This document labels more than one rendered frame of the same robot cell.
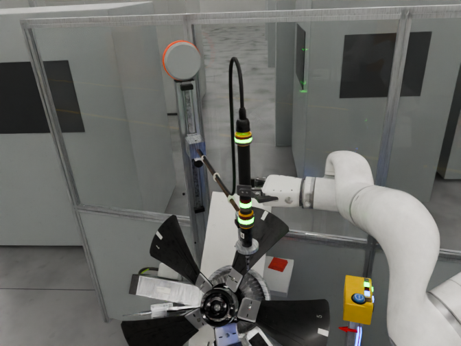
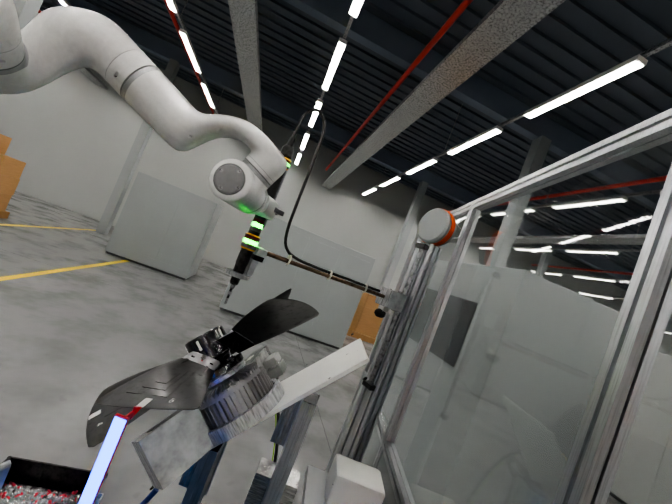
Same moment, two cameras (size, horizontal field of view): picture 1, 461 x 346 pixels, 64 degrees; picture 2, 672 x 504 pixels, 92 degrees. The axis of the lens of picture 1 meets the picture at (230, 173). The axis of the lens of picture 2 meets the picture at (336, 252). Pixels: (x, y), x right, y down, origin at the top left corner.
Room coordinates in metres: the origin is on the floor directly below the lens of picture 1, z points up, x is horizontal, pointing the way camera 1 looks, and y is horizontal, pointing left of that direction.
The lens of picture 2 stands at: (0.85, -1.00, 1.57)
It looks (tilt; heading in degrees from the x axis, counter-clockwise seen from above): 3 degrees up; 73
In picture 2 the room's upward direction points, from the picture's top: 22 degrees clockwise
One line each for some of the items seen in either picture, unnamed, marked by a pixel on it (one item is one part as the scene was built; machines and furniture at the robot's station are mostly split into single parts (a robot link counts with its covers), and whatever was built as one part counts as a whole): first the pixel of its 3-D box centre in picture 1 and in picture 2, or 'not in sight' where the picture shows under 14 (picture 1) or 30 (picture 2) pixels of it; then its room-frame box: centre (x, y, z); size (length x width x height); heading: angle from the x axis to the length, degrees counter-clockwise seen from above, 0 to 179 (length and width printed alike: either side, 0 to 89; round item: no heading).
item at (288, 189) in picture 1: (285, 190); (255, 201); (0.87, -0.14, 1.65); 0.11 x 0.10 x 0.07; 72
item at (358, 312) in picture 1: (357, 300); not in sight; (1.07, -0.47, 1.02); 0.16 x 0.10 x 0.11; 162
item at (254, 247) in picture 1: (245, 232); (246, 261); (0.91, -0.03, 1.49); 0.09 x 0.07 x 0.10; 17
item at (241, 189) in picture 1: (247, 193); not in sight; (0.86, -0.04, 1.65); 0.07 x 0.03 x 0.03; 72
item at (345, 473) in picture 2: not in sight; (353, 484); (1.51, -0.03, 0.92); 0.17 x 0.16 x 0.11; 162
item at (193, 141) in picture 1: (195, 145); (392, 299); (1.50, 0.15, 1.53); 0.10 x 0.07 x 0.08; 17
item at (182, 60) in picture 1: (182, 60); (436, 227); (1.58, 0.18, 1.88); 0.17 x 0.15 x 0.16; 72
